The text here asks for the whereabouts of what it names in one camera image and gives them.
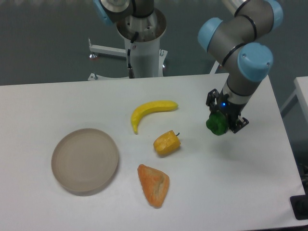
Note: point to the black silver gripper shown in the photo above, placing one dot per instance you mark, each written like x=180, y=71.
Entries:
x=230, y=104

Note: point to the green toy pepper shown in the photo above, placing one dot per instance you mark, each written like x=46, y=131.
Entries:
x=217, y=123

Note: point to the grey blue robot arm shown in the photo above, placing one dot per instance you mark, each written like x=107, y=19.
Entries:
x=233, y=44

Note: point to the yellow toy pepper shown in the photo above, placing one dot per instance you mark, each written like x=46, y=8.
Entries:
x=167, y=143

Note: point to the yellow toy banana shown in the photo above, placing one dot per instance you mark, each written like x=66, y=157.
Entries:
x=148, y=108

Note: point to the white side table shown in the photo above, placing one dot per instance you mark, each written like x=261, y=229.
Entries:
x=299, y=95

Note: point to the orange toy bread slice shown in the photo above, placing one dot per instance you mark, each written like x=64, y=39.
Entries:
x=154, y=183

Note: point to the black box at table edge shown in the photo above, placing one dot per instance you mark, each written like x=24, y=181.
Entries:
x=299, y=205

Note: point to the beige round plate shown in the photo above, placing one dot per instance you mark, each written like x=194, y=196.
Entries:
x=85, y=161

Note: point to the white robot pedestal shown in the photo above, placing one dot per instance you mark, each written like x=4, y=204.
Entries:
x=142, y=49

